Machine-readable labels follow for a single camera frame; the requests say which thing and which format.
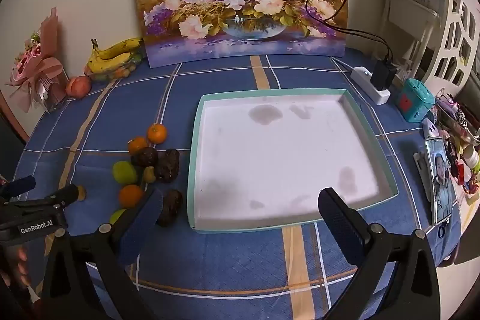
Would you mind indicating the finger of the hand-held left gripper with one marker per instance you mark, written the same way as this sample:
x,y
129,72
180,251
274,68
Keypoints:
x,y
18,187
56,198

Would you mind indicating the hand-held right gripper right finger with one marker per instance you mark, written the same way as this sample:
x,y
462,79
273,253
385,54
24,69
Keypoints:
x,y
337,226

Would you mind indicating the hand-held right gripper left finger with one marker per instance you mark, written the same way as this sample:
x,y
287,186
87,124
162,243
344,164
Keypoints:
x,y
141,226

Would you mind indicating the small brown kiwi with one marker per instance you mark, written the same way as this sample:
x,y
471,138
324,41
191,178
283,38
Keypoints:
x,y
81,193
149,174

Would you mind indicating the green jujube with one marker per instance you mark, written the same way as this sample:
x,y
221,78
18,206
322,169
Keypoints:
x,y
124,172
117,215

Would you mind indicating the orange tangerine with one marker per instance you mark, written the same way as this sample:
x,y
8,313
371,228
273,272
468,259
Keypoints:
x,y
156,133
137,145
131,195

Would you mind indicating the dark brown passion fruit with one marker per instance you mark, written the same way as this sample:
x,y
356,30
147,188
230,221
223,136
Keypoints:
x,y
170,207
145,157
167,165

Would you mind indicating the white tray with teal rim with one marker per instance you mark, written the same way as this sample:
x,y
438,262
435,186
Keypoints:
x,y
281,162

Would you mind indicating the person's left hand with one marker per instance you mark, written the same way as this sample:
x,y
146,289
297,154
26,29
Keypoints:
x,y
20,263

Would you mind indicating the blue plaid tablecloth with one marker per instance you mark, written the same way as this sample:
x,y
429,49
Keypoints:
x,y
232,267

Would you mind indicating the smartphone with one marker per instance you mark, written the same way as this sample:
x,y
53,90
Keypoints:
x,y
442,185

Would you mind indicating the red apple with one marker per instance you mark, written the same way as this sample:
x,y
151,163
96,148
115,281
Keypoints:
x,y
78,87

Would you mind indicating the pink flower bouquet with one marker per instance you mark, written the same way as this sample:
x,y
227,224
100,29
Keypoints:
x,y
33,69

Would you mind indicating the clear plastic fruit container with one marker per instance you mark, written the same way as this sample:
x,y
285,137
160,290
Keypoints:
x,y
123,73

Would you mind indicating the teal cube clock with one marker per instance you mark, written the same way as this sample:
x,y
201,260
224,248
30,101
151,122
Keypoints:
x,y
414,102

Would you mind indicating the white power strip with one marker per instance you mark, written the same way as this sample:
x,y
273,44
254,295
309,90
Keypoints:
x,y
362,78

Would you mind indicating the yellow banana bunch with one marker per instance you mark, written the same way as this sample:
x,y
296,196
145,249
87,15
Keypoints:
x,y
112,55

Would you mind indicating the black charger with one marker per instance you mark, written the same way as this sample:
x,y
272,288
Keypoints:
x,y
382,76

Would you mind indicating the clutter of small accessories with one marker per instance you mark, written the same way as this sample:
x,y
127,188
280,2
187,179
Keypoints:
x,y
457,125

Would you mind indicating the white lattice shelf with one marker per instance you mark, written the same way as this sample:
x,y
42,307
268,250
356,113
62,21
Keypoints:
x,y
459,35

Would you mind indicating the white chair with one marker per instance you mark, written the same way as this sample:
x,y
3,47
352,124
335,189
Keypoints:
x,y
412,5

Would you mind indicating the brown wooden frame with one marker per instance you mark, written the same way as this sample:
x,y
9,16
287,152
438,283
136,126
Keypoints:
x,y
9,113

